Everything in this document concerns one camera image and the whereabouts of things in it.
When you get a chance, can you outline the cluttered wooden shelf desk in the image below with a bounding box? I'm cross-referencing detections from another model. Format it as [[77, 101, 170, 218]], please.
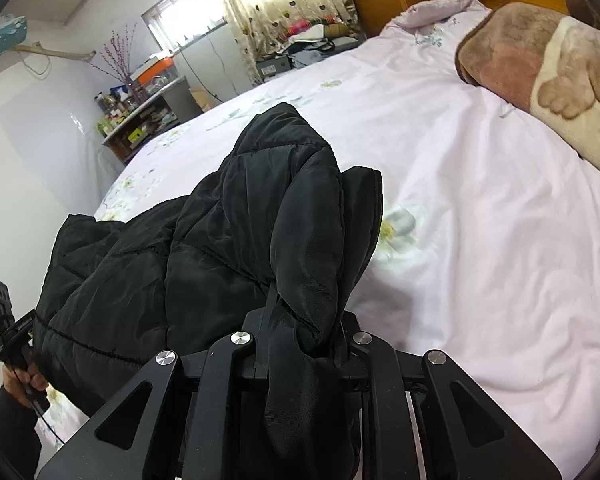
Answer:
[[102, 76, 204, 165]]

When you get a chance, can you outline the orange white box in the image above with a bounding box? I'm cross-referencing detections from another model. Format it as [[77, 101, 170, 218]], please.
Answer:
[[131, 56, 178, 88]]

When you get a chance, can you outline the black puffer jacket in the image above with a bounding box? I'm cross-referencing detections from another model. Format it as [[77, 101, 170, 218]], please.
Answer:
[[33, 103, 384, 479]]

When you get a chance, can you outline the pink blossom branches vase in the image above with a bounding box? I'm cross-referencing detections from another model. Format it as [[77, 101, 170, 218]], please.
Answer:
[[87, 25, 144, 104]]

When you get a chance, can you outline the pile of clothes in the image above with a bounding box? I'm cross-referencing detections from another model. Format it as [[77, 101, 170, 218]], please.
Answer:
[[279, 23, 366, 68]]

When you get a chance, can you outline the window with bars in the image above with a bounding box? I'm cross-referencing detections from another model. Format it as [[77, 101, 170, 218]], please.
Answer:
[[142, 0, 226, 52]]

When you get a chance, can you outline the person left hand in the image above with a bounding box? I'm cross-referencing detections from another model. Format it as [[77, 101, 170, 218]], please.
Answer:
[[2, 363, 48, 408]]

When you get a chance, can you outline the brown bear plush blanket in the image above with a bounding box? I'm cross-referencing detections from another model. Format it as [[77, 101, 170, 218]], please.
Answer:
[[455, 2, 600, 170]]

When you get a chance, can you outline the black electronic box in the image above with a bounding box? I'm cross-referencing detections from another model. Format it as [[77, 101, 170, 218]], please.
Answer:
[[257, 55, 294, 81]]

